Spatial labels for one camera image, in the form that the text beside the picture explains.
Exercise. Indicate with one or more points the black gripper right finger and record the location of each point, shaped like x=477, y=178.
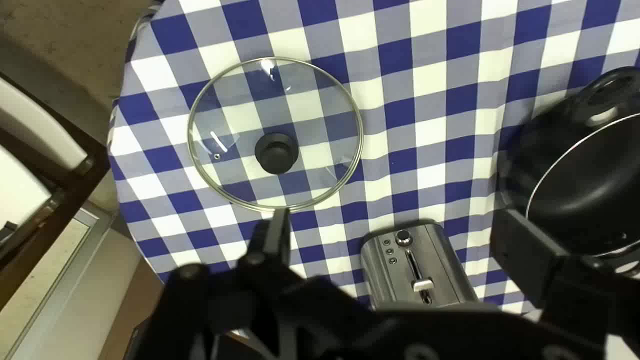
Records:
x=532, y=257

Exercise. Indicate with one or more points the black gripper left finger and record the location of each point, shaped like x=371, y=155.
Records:
x=277, y=241

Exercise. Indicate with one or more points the silver metal toaster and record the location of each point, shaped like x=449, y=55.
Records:
x=401, y=266

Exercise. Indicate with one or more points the black toaster dial knob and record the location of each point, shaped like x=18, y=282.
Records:
x=403, y=236

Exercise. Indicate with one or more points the black pot with silver rim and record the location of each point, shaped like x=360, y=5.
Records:
x=586, y=180

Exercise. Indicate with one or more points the glass lid with black knob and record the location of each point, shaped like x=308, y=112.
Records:
x=274, y=132

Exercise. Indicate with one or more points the blue white checkered tablecloth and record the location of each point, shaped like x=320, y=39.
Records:
x=426, y=86

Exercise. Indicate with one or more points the grey metal panel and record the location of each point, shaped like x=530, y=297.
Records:
x=73, y=287

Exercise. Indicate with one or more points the dark wooden furniture frame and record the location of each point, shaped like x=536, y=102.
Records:
x=61, y=192

